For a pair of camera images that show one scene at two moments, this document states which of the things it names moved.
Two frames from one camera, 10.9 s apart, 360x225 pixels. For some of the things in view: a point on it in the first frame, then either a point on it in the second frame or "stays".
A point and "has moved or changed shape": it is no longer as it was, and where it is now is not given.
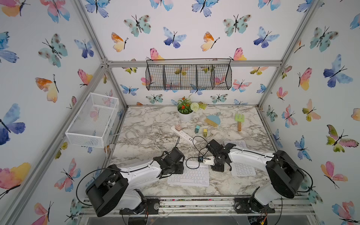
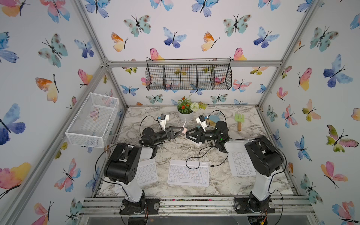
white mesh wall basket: [90, 126] stays
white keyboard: [195, 174] stays
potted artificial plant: [185, 108] stays
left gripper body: [177, 169] to [160, 137]
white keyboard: [240, 169] stays
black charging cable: [200, 158] has moved or changed shape
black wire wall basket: [189, 74] stays
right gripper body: [217, 166] to [211, 135]
